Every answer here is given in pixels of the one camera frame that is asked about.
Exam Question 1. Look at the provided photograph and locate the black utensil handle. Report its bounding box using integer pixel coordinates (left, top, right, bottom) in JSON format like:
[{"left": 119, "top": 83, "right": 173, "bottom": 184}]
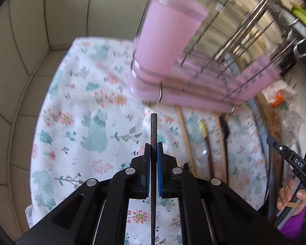
[{"left": 279, "top": 56, "right": 297, "bottom": 76}]

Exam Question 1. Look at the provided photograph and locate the person's right forearm purple sleeve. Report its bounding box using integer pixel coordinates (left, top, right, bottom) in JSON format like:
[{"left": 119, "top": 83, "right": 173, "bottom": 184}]
[{"left": 277, "top": 205, "right": 306, "bottom": 241}]

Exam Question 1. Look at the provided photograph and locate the person's right hand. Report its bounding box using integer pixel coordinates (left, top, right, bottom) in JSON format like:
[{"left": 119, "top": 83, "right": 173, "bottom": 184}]
[{"left": 276, "top": 177, "right": 306, "bottom": 214}]

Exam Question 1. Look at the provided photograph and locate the orange object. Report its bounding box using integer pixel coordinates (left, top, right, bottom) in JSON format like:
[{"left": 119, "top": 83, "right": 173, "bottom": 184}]
[{"left": 270, "top": 92, "right": 287, "bottom": 108}]

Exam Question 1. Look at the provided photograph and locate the pink utensil cup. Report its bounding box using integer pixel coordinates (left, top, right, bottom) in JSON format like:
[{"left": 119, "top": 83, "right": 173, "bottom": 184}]
[{"left": 132, "top": 0, "right": 210, "bottom": 77}]

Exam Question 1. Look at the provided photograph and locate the floral bear printed cloth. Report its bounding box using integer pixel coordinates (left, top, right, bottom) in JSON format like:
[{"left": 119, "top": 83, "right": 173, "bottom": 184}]
[{"left": 25, "top": 37, "right": 271, "bottom": 245}]

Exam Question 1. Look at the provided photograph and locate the green rimmed basket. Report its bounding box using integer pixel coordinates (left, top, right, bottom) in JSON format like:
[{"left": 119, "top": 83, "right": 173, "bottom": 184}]
[{"left": 290, "top": 3, "right": 306, "bottom": 35}]

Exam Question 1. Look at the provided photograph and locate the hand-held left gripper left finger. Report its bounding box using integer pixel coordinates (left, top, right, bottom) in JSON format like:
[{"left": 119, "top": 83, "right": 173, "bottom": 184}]
[{"left": 18, "top": 144, "right": 151, "bottom": 245}]

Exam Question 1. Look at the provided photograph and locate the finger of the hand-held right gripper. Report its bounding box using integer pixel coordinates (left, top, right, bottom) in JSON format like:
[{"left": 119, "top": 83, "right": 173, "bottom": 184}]
[{"left": 266, "top": 136, "right": 295, "bottom": 162}]

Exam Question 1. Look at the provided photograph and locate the pink drip tray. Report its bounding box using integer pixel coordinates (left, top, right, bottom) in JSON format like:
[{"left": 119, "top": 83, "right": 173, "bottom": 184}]
[{"left": 127, "top": 55, "right": 282, "bottom": 114}]

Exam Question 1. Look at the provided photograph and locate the dark grey chopstick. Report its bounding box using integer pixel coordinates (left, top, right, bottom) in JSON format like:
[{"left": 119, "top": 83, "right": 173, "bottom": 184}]
[{"left": 150, "top": 113, "right": 157, "bottom": 245}]

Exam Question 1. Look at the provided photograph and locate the brown chopstick with gold end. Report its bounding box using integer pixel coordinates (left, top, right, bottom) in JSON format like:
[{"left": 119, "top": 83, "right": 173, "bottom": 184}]
[{"left": 200, "top": 119, "right": 215, "bottom": 178}]

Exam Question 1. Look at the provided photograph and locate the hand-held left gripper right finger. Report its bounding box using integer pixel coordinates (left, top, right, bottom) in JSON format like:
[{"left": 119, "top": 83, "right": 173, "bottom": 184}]
[{"left": 156, "top": 142, "right": 288, "bottom": 245}]

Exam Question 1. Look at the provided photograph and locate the metal wire dish rack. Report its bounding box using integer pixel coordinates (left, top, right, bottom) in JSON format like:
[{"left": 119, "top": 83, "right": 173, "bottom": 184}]
[{"left": 130, "top": 0, "right": 306, "bottom": 114}]

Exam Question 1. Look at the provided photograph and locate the black chopstick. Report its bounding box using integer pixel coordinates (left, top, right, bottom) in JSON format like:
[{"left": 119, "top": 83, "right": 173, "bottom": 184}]
[{"left": 219, "top": 115, "right": 230, "bottom": 141}]

